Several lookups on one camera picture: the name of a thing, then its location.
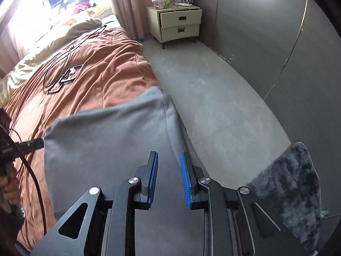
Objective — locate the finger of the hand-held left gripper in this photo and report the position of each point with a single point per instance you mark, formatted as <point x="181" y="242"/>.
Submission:
<point x="29" y="146"/>

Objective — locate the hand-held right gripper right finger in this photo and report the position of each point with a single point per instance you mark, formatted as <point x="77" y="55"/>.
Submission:
<point x="185" y="181"/>

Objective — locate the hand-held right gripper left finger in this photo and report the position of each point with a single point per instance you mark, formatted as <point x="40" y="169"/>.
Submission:
<point x="153" y="176"/>

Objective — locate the grey t-shirt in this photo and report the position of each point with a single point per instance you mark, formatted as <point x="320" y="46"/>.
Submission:
<point x="106" y="144"/>

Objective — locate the person's left forearm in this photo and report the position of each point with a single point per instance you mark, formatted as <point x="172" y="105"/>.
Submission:
<point x="10" y="226"/>

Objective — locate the pile of colourful clothes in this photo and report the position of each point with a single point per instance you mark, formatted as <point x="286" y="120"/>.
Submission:
<point x="93" y="0"/>

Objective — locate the person's left hand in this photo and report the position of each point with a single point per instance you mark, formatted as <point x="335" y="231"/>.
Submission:
<point x="12" y="189"/>

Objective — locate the olive beige duvet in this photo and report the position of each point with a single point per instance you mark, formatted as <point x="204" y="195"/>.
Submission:
<point x="40" y="53"/>

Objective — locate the grey fluffy rug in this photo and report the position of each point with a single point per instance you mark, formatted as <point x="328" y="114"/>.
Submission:
<point x="290" y="181"/>

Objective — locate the brown fleece blanket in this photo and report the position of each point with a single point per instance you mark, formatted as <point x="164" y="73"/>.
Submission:
<point x="106" y="66"/>

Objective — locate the cream nightstand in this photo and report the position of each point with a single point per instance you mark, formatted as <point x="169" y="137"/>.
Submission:
<point x="181" y="30"/>

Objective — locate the grey wardrobe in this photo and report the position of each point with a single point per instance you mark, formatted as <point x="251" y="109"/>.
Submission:
<point x="253" y="32"/>

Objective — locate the pink curtain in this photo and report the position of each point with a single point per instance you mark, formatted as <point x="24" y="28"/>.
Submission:
<point x="128" y="5"/>

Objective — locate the pink and white cup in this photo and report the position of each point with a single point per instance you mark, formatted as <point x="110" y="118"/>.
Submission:
<point x="159" y="4"/>

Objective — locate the white power strip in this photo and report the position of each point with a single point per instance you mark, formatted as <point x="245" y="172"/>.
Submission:
<point x="186" y="4"/>

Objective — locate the black plastic frame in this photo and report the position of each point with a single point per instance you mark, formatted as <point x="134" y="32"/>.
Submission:
<point x="54" y="90"/>
<point x="78" y="66"/>

